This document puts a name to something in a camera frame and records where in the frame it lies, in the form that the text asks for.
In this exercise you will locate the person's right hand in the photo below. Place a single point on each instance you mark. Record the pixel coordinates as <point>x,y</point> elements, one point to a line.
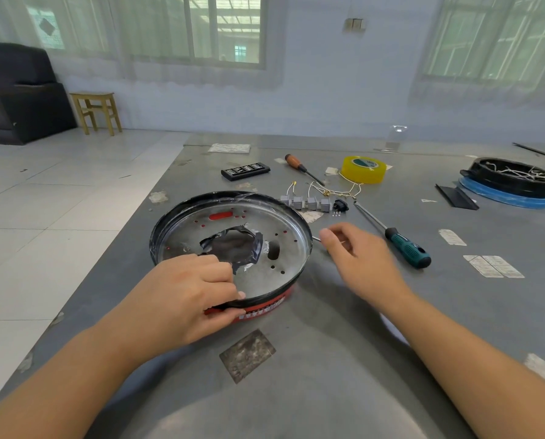
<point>368,265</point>

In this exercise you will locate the person's left hand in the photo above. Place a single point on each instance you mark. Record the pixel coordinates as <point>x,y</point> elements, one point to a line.
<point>176,301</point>

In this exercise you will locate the black metal round plate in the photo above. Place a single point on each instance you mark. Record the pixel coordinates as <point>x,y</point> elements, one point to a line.
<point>290,251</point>

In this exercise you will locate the person's left forearm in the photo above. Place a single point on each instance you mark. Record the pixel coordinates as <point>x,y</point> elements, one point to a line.
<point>62,388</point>

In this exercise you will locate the person's right forearm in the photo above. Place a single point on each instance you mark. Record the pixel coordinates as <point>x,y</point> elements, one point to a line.
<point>473,370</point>

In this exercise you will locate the dark green black screwdriver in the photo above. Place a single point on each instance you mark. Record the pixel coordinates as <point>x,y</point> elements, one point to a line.
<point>409,253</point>

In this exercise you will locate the small black plug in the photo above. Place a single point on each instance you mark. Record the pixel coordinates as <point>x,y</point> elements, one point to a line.
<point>340,205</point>

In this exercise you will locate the white torn tape patch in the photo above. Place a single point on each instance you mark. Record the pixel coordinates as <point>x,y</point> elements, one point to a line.
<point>311,216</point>

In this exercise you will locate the yellow tape roll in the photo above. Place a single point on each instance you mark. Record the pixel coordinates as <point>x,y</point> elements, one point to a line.
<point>364,174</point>

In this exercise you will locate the small white card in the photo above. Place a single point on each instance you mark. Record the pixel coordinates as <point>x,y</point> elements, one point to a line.
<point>332,171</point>

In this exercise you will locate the black flat plate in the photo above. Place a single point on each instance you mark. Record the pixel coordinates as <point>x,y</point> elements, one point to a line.
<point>457,197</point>

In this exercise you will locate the clear acrylic stand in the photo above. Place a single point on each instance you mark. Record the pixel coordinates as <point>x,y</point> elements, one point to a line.
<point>393,143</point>

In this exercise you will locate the black bit set case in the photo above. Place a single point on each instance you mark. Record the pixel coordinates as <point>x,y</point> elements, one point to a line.
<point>246,171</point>

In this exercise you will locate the white paper sheet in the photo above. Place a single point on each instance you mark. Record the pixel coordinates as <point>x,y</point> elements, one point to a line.
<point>229,148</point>

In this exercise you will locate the black round housing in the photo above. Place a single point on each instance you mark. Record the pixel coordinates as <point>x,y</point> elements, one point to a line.
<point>510,185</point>

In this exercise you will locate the narrow sheer curtain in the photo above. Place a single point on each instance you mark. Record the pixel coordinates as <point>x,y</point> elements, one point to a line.
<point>473,93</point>

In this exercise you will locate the thin black rod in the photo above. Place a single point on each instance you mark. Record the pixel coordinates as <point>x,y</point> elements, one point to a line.
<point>540,152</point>

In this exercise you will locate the wooden stool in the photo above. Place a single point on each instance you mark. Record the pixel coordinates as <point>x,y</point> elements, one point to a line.
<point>93,95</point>

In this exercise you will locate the wide sheer curtain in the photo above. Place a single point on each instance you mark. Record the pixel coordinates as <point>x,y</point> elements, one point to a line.
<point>162,75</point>

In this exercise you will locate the black armchair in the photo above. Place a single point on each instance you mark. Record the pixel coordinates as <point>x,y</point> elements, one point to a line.
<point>25,100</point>

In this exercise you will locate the narrow window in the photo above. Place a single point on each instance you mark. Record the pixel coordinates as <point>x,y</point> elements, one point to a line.
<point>492,41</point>

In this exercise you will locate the wide window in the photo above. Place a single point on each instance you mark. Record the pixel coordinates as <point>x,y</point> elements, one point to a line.
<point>226,31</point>

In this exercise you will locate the wall switch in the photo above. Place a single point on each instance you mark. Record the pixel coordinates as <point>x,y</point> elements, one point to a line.
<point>354,25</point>

